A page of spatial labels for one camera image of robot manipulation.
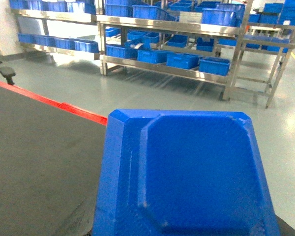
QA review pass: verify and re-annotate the blue block part with knob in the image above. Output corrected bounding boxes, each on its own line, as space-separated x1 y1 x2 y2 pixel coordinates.
92 109 280 236

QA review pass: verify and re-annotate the blue bin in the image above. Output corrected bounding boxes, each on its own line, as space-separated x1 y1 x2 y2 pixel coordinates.
199 57 230 76
166 53 203 69

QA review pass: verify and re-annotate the steel shelf rack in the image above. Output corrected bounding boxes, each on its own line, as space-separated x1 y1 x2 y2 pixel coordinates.
8 0 252 100

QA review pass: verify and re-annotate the small steel table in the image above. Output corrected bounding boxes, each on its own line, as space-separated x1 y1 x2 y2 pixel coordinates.
231 23 295 108

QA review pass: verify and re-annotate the blue bin right front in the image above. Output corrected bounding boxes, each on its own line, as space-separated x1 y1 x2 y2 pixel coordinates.
199 57 230 76

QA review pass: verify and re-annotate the blue bin left front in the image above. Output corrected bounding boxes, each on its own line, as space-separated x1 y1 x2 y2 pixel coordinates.
166 53 203 69

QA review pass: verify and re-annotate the dark grey table mat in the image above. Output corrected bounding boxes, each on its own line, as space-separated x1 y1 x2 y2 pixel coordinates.
0 87 106 236

